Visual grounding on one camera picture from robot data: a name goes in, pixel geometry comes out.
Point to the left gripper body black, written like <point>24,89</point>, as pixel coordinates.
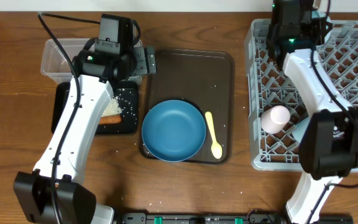
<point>140,66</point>

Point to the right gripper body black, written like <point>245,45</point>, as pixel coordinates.
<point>313,31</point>

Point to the orange carrot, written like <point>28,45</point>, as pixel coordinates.
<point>113,119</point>

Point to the dark blue plate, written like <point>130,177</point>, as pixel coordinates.
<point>173,130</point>

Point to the pink cup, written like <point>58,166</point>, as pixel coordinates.
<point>274,119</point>

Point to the light blue cup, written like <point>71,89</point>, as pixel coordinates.
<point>300,129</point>

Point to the yellow plastic spoon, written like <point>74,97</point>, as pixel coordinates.
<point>216,148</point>

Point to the light blue bowl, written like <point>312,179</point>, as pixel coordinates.
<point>323,26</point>

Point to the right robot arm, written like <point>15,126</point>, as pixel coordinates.
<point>328,150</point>

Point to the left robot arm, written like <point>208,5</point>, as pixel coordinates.
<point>53,191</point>

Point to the grey dishwasher rack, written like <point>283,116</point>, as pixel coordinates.
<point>268,87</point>

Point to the clear plastic waste bin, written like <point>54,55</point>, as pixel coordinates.
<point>55,66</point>

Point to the black rectangular tray bin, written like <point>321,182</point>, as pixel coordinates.
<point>127,92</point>

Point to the spilled white rice pile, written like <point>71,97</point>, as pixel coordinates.
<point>112,108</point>

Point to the brown serving tray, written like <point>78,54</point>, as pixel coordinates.
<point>203,79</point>

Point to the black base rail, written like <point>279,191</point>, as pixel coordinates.
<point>252,218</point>

